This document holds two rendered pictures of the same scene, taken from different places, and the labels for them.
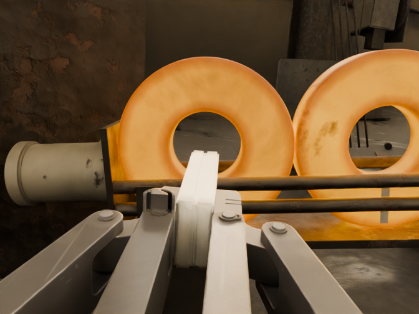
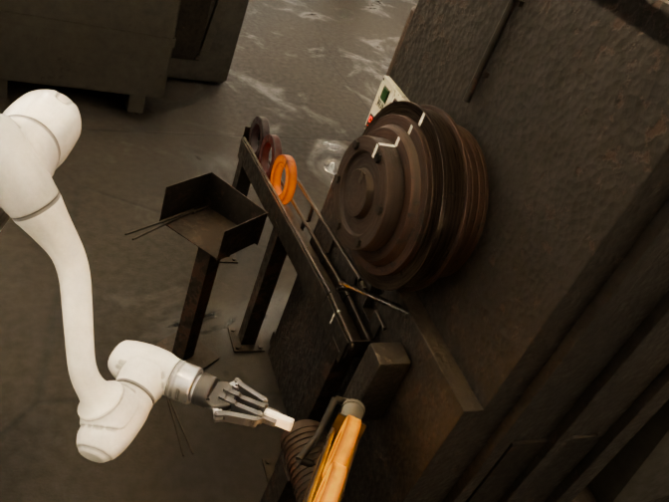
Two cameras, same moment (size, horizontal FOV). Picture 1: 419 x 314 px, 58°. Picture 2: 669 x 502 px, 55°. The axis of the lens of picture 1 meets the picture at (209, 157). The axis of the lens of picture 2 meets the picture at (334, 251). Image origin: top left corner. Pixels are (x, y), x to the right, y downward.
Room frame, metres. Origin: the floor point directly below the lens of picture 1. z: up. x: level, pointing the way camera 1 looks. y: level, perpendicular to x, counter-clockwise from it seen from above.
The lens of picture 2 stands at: (0.18, -0.98, 1.87)
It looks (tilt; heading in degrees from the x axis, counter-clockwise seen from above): 34 degrees down; 92
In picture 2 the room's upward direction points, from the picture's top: 22 degrees clockwise
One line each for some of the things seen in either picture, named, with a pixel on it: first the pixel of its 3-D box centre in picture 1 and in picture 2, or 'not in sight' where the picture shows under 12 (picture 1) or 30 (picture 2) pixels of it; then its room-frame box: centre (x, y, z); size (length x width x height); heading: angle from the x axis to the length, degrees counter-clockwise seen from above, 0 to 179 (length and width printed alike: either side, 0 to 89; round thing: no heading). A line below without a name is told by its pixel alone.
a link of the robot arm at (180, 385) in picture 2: not in sight; (186, 382); (-0.06, 0.01, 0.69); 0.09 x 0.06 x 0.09; 88
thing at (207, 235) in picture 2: not in sight; (196, 282); (-0.29, 0.71, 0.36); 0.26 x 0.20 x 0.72; 159
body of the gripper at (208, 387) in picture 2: not in sight; (215, 394); (0.02, 0.01, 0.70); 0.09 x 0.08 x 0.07; 178
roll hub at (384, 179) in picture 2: not in sight; (364, 193); (0.15, 0.41, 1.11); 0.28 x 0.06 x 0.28; 124
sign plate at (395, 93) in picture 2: not in sight; (391, 123); (0.13, 0.81, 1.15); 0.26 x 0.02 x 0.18; 124
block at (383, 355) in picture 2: not in sight; (375, 382); (0.37, 0.27, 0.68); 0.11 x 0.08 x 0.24; 34
